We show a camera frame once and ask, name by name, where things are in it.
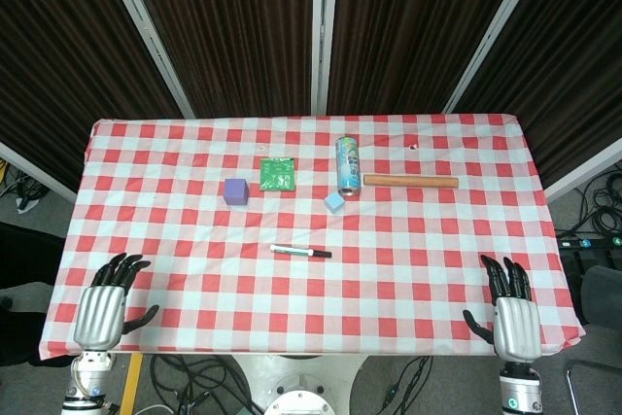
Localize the red white checkered tablecloth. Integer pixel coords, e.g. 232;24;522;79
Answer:
37;113;587;362

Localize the black chair metal leg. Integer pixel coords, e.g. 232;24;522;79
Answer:
565;263;622;415

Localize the light blue drink can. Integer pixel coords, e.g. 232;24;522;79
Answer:
334;135;363;196

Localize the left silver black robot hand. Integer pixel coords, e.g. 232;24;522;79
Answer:
72;253;160;352

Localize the brown wooden stick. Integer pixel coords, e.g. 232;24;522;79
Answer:
363;174;460;190

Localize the small light blue cube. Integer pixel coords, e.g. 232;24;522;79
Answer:
324;191;346;215

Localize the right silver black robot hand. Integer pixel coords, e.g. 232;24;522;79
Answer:
462;254;543;363

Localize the green white marker pen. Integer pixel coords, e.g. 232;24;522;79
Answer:
269;243;316;258

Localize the green snack packet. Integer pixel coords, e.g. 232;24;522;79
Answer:
259;156;296;191

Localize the purple foam cube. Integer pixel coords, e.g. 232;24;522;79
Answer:
224;178;251;206

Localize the person in black trousers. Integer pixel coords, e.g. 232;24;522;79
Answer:
0;220;74;368

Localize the black cable bundle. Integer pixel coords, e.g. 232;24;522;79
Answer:
0;156;48;215
148;354;266;415
572;161;622;237

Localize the brown ribbed partition panel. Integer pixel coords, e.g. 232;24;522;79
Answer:
0;0;195;192
96;0;328;119
444;0;622;203
314;0;551;116

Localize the black cable green light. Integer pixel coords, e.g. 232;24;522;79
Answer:
379;355;434;411

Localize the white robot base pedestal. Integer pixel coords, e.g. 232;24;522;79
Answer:
227;354;370;415

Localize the yellow floor tape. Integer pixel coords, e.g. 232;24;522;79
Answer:
119;352;145;415

